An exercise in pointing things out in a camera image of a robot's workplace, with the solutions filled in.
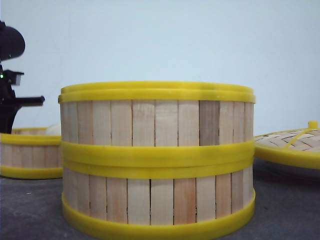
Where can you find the white bun in left basket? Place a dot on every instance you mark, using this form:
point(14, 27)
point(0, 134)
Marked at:
point(54, 130)

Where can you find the woven bamboo steamer lid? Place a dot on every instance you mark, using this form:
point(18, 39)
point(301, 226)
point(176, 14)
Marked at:
point(294, 147)

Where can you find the white plate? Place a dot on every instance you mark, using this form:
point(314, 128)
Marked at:
point(287, 170)

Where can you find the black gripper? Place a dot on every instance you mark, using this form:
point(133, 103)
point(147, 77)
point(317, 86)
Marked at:
point(9, 104)

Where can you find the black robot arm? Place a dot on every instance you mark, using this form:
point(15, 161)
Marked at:
point(12, 45)

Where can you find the bamboo steamer basket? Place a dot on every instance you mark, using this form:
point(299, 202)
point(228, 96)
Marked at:
point(30, 153)
point(151, 127)
point(201, 208)

